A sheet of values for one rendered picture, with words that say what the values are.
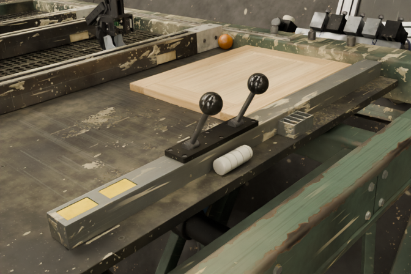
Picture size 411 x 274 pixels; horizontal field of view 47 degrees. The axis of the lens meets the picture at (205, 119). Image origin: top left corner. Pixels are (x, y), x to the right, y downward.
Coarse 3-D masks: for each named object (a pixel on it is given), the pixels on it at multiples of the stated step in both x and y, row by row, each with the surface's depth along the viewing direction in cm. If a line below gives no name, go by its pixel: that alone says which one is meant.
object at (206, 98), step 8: (208, 96) 72; (216, 96) 72; (200, 104) 73; (208, 104) 72; (216, 104) 72; (208, 112) 73; (216, 112) 73; (200, 120) 76; (200, 128) 77; (192, 136) 79; (184, 144) 80; (192, 144) 80
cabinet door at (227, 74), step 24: (240, 48) 151; (264, 48) 150; (168, 72) 130; (192, 72) 130; (216, 72) 130; (240, 72) 129; (264, 72) 128; (288, 72) 127; (312, 72) 126; (168, 96) 113; (192, 96) 112; (240, 96) 112; (264, 96) 110
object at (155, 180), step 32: (288, 96) 104; (320, 96) 105; (256, 128) 90; (160, 160) 78; (192, 160) 78; (96, 192) 70; (128, 192) 70; (160, 192) 74; (64, 224) 63; (96, 224) 66
